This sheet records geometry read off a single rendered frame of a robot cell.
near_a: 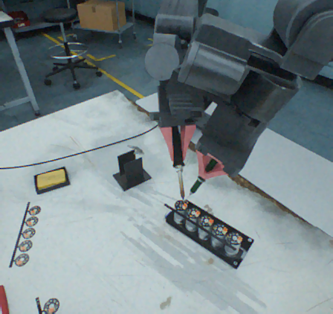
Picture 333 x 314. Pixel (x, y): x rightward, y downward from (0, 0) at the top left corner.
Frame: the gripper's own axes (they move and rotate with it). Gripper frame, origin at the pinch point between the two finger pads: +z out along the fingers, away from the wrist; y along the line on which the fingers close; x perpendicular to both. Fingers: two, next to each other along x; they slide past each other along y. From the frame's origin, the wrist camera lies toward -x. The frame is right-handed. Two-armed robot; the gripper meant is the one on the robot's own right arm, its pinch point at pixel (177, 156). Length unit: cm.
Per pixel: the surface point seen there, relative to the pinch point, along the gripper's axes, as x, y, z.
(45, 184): 7.5, -29.7, 5.9
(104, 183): 8.3, -16.6, 7.1
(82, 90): 216, -60, -22
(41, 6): 408, -147, -158
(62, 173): 10.1, -26.5, 4.5
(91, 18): 318, -60, -114
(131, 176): 6.6, -10.1, 5.5
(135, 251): -7.5, -9.7, 15.8
